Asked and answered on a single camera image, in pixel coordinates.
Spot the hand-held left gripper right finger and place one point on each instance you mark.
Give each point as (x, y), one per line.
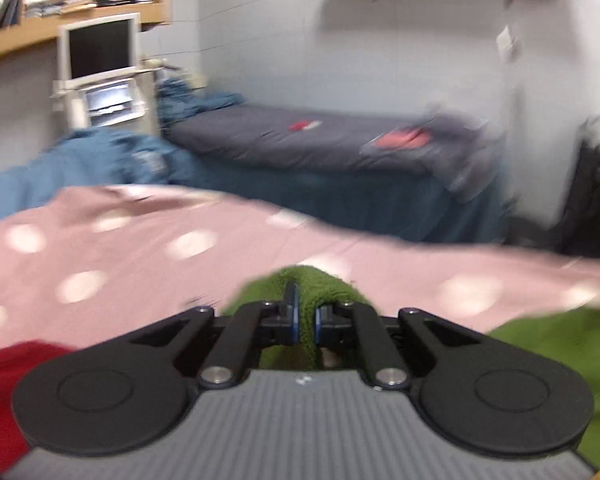
(318, 327)

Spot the black storage rack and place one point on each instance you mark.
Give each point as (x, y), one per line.
(595, 195)

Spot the red knit cardigan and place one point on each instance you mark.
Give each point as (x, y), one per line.
(5, 395)

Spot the green knit cardigan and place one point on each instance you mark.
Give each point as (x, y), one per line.
(310, 282)

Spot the red item on cloth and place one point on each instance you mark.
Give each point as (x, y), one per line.
(400, 139)

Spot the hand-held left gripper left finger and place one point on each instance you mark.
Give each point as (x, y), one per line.
(293, 315)

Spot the wooden shelf unit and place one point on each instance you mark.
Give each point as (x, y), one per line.
(145, 7)

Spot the blue crumpled bedding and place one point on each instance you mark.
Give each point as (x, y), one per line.
(80, 170)

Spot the white monitor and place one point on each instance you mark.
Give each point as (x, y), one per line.
(100, 47)

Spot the grey bed with blue skirt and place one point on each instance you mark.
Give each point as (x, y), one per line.
(280, 155)

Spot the small red white item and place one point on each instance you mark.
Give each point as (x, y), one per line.
(305, 125)

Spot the grey cloth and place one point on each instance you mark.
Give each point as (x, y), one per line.
(455, 155)

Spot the pink polka dot blanket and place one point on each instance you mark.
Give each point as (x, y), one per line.
(155, 270)

